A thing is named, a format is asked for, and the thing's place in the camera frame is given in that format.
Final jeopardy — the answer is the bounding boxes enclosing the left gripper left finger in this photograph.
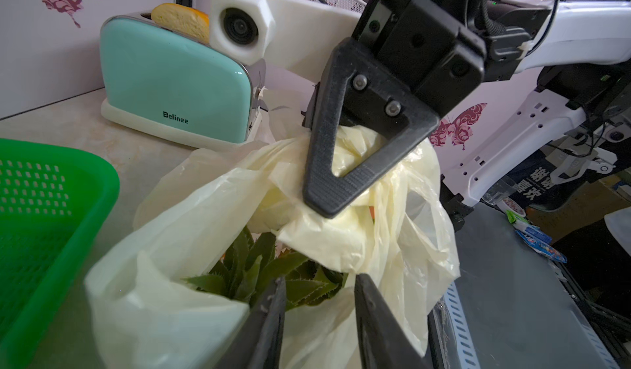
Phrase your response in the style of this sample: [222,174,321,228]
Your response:
[215,276,287,369]

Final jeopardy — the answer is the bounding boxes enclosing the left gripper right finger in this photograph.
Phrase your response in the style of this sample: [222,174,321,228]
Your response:
[354,274,419,368]

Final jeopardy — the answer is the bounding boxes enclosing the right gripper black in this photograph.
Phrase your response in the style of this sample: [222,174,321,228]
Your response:
[302,0,487,219]

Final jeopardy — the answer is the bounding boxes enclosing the large pineapple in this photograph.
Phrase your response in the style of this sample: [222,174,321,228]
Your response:
[184,227,348,311]

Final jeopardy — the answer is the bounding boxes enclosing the yellow plastic bag orange print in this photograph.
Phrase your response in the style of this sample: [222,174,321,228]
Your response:
[85,131,460,368]

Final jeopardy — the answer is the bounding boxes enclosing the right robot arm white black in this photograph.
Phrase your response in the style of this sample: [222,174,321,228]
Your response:
[302,0,630,223]

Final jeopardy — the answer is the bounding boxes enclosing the blue white packets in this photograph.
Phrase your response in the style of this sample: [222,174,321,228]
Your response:
[496,197,567,264]

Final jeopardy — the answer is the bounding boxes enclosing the yellow bread slice in toaster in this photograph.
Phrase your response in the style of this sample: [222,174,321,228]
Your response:
[151,3,210,44]

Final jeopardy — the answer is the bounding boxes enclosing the mint green toaster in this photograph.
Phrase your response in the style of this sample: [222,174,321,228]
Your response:
[100,13,266,150]

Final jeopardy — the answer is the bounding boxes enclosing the green plastic basket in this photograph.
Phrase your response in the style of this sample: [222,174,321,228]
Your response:
[1,139,120,368]

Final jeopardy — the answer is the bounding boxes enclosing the white slotted cable duct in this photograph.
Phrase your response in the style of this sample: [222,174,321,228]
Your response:
[444,282,481,369]

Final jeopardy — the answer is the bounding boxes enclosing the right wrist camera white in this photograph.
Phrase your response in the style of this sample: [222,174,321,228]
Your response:
[206,0,361,82]

